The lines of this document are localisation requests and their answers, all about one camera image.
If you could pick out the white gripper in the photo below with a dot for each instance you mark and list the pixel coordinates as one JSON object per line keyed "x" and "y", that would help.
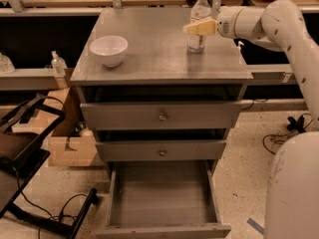
{"x": 225, "y": 24}

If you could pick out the clear plastic water bottle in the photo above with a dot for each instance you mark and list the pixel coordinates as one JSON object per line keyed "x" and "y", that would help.
{"x": 200, "y": 10}

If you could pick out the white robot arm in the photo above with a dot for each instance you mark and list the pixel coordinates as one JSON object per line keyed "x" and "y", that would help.
{"x": 292, "y": 199}

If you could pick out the small white pump bottle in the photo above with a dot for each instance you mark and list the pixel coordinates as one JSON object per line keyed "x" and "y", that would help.
{"x": 240, "y": 45}

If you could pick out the grey top drawer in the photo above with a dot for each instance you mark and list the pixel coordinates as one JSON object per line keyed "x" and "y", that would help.
{"x": 196, "y": 115}

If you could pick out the grey drawer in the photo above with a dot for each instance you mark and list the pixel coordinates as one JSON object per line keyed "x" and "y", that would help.
{"x": 162, "y": 200}
{"x": 196, "y": 115}
{"x": 160, "y": 150}

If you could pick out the grey drawer cabinet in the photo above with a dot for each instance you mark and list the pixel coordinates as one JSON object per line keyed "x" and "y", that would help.
{"x": 158, "y": 68}

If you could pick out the grey middle drawer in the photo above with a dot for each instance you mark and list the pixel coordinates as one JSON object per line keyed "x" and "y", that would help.
{"x": 160, "y": 150}

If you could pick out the clear pump bottle left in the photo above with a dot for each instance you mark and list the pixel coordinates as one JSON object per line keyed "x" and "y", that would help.
{"x": 58, "y": 63}

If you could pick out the grey bottom drawer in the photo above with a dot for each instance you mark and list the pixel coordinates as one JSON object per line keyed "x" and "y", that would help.
{"x": 162, "y": 200}

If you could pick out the white bowl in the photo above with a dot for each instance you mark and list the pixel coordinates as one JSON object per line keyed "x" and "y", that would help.
{"x": 109, "y": 50}

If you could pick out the cardboard box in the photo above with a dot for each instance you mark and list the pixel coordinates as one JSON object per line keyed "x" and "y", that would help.
{"x": 68, "y": 147}

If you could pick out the blue floor tape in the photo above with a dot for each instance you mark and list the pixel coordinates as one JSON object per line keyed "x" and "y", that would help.
{"x": 256, "y": 226}

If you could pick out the black cart frame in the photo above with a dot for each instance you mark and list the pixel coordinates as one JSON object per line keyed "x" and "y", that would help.
{"x": 21, "y": 156}

